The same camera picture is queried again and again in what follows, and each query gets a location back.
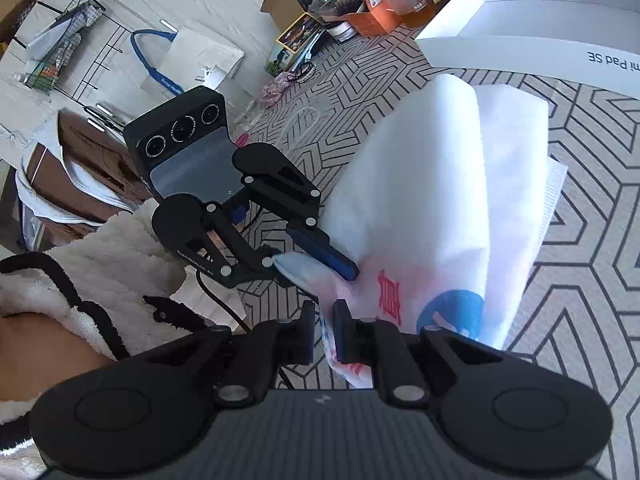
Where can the orange cardboard box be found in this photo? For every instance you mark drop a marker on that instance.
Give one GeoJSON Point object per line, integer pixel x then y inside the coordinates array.
{"type": "Point", "coordinates": [373, 18]}

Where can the clear plastic shaker bottle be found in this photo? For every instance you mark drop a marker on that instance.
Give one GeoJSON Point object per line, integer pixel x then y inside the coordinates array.
{"type": "Point", "coordinates": [282, 128]}

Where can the white paper blue-handle bag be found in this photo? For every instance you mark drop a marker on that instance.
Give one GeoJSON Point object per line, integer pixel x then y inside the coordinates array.
{"type": "Point", "coordinates": [192, 58]}

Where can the pink floral scrunchie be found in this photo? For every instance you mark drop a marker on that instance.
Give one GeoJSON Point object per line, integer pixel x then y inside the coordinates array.
{"type": "Point", "coordinates": [273, 91]}

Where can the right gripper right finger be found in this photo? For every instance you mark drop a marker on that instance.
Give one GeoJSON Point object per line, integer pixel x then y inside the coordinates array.
{"type": "Point", "coordinates": [498, 411]}

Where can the stacked round tins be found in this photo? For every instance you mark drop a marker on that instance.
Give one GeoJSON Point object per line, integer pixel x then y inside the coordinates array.
{"type": "Point", "coordinates": [341, 31]}

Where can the open cardboard photo box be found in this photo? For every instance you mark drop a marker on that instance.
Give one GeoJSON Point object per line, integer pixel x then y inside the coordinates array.
{"type": "Point", "coordinates": [298, 31]}

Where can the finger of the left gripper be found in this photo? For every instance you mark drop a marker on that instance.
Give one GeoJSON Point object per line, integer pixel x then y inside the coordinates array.
{"type": "Point", "coordinates": [204, 234]}
{"type": "Point", "coordinates": [271, 181]}

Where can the white nonwoven shopping bag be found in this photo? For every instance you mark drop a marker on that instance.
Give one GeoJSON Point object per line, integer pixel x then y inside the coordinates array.
{"type": "Point", "coordinates": [443, 209]}

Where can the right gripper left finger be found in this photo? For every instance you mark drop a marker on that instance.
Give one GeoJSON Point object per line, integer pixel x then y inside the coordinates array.
{"type": "Point", "coordinates": [151, 409]}

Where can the white fleece left sleeve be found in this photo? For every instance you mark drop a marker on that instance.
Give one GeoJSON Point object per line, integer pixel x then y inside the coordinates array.
{"type": "Point", "coordinates": [78, 307]}

